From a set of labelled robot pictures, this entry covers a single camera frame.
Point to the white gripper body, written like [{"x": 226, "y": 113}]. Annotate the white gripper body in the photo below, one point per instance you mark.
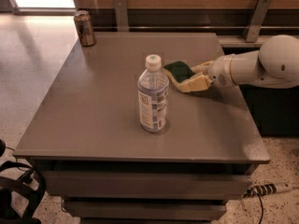
[{"x": 220, "y": 71}]

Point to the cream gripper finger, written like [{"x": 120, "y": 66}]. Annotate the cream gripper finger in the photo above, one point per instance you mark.
[
  {"x": 198, "y": 82},
  {"x": 201, "y": 68}
]

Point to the green and yellow sponge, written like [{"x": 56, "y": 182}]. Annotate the green and yellow sponge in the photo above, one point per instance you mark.
[{"x": 178, "y": 71}]

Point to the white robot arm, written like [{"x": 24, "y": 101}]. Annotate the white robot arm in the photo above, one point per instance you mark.
[{"x": 275, "y": 65}]

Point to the orange soda can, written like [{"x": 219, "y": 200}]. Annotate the orange soda can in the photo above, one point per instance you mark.
[{"x": 83, "y": 22}]

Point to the clear plastic water bottle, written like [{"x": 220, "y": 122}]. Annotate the clear plastic water bottle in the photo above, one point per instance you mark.
[{"x": 153, "y": 87}]

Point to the white power strip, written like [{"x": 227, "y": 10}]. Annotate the white power strip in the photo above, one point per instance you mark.
[{"x": 266, "y": 189}]

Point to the top grey drawer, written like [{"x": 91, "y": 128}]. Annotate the top grey drawer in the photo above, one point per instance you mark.
[{"x": 146, "y": 185}]

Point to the grey drawer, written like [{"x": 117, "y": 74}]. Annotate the grey drawer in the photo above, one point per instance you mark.
[
  {"x": 146, "y": 185},
  {"x": 148, "y": 211}
]

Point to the lower grey drawer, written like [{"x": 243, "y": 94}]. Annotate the lower grey drawer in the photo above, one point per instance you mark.
[{"x": 148, "y": 211}]

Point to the black chair base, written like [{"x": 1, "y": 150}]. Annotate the black chair base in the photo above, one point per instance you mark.
[{"x": 34, "y": 196}]

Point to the right metal bracket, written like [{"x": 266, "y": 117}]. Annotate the right metal bracket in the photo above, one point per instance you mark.
[{"x": 251, "y": 32}]

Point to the metal bracket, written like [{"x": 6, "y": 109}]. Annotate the metal bracket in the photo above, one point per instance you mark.
[
  {"x": 251, "y": 32},
  {"x": 121, "y": 13}
]

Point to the left metal bracket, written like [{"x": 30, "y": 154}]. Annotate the left metal bracket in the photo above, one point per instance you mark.
[{"x": 121, "y": 13}]

